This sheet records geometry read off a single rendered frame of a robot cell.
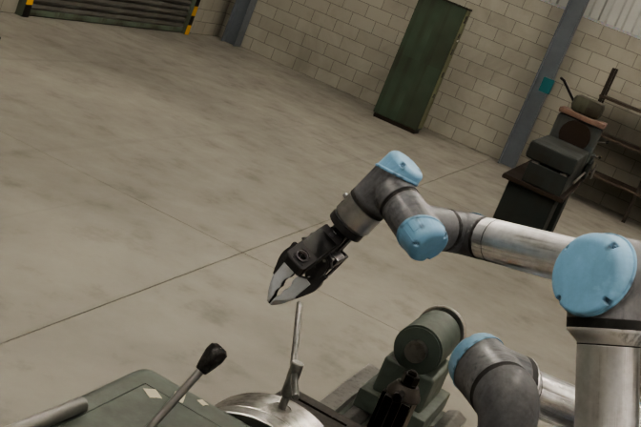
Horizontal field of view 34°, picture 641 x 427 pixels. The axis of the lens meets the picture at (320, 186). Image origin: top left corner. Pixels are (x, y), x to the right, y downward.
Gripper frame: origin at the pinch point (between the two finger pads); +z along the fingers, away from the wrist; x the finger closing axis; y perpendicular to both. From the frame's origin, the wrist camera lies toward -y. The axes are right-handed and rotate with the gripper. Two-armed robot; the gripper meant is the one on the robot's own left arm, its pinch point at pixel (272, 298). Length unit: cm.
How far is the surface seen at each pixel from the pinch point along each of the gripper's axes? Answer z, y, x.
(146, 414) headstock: 9.6, -39.6, -4.9
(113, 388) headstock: 12.2, -37.8, 1.7
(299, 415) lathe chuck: 6.1, -10.0, -18.8
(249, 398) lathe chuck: 10.8, -10.9, -11.0
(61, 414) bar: 10, -54, 1
